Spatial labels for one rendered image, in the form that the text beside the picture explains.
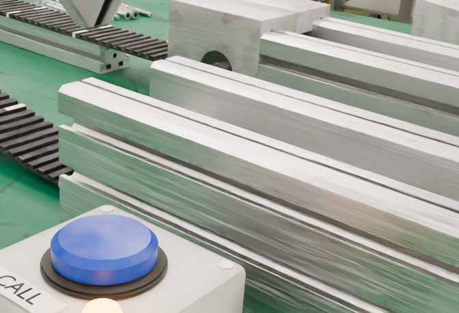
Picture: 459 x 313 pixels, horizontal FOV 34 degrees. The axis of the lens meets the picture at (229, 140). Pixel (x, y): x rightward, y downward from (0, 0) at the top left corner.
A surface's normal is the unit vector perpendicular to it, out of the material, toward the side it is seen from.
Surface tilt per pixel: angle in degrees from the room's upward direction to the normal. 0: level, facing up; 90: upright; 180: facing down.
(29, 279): 0
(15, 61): 0
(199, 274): 0
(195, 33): 90
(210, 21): 90
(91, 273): 90
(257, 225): 90
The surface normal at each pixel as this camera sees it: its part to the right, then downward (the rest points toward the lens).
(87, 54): -0.61, 0.25
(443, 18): -0.86, 0.13
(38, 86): 0.07, -0.92
